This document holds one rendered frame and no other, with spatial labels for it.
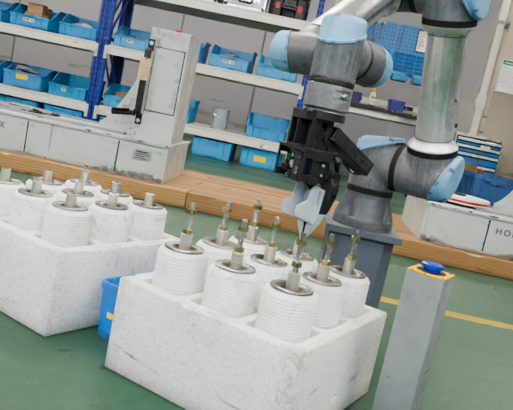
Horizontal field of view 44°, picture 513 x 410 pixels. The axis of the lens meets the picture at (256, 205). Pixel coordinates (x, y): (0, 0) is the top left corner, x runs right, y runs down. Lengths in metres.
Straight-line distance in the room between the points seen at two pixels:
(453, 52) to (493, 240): 1.84
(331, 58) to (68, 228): 0.66
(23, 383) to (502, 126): 6.68
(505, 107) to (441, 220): 4.43
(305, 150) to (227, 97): 8.44
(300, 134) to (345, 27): 0.18
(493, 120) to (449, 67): 5.97
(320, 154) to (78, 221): 0.57
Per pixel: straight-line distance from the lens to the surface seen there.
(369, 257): 1.58
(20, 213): 1.47
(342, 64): 1.03
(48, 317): 1.37
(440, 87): 1.47
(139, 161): 3.12
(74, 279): 1.37
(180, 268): 1.17
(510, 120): 7.48
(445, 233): 3.14
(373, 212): 1.58
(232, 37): 9.48
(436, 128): 1.50
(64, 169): 3.15
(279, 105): 9.37
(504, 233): 3.21
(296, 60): 1.18
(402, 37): 7.10
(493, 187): 5.58
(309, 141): 1.03
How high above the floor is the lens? 0.54
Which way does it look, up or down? 9 degrees down
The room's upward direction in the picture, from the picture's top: 12 degrees clockwise
